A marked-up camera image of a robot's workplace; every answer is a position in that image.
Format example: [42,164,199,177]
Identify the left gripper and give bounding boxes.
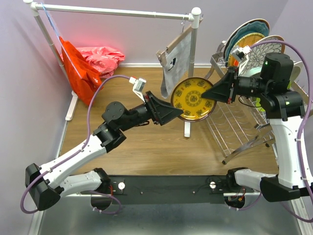
[120,91,184,132]

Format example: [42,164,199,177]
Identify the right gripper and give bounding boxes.
[202,65,270,103]

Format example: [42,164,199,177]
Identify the dark yellow patterned plate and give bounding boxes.
[171,77,217,122]

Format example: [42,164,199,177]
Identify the light blue divided tray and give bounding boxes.
[240,67,262,78]

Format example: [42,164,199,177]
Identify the lime green plate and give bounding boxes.
[256,80,291,118]

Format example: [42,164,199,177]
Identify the brown rim floral plate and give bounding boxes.
[239,43,285,76]

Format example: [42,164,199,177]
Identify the woven bamboo plate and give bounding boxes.
[228,32,265,66]

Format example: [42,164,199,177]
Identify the teal scalloped plate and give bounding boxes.
[223,19,270,66]

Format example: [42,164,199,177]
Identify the white striped plate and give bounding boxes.
[290,61,303,83]

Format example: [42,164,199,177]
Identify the large floral ceramic plate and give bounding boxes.
[223,19,270,61]

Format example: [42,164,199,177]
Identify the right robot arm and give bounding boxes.
[201,52,313,202]

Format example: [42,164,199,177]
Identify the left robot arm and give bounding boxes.
[22,91,183,211]

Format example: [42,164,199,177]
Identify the metal dish rack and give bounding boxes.
[193,40,313,165]

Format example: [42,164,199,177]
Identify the grey panda towel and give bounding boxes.
[160,33,191,99]

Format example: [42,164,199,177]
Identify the beige clip hanger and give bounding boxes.
[156,25,192,66]

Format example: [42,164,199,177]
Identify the pink plastic bag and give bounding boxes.
[60,46,126,79]

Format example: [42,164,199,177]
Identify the orange garment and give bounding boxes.
[59,37,102,105]

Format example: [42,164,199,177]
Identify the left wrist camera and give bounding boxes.
[129,77,146,102]

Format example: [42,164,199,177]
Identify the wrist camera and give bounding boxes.
[230,46,251,74]
[129,77,146,102]

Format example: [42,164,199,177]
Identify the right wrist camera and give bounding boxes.
[230,46,251,74]

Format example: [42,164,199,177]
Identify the white clothes rack frame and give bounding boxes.
[23,0,202,138]

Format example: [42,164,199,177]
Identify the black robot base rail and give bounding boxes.
[80,175,262,205]

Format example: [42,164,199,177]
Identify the blue wire hanger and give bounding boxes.
[41,2,82,79]

